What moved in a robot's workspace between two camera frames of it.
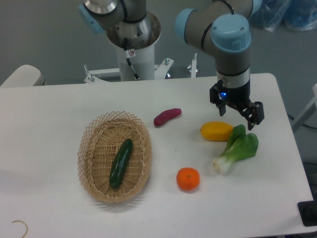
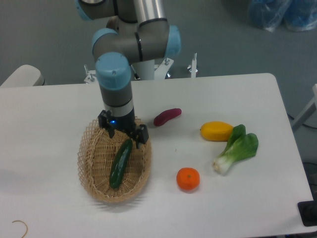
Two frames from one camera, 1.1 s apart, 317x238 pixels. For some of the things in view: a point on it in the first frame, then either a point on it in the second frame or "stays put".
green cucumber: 120,163 stays put
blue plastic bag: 297,15 stays put
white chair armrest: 25,75 stays put
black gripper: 239,98 to 126,123
